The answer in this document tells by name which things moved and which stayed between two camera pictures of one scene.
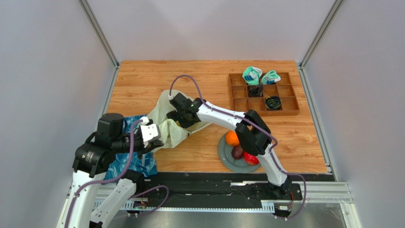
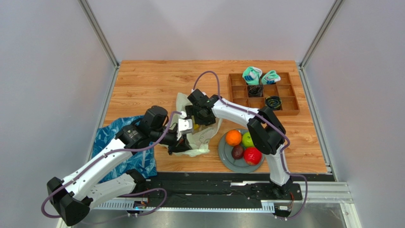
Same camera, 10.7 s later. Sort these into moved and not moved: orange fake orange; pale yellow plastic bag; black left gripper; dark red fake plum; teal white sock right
Moved: black left gripper; pale yellow plastic bag
Not moved: dark red fake plum; orange fake orange; teal white sock right
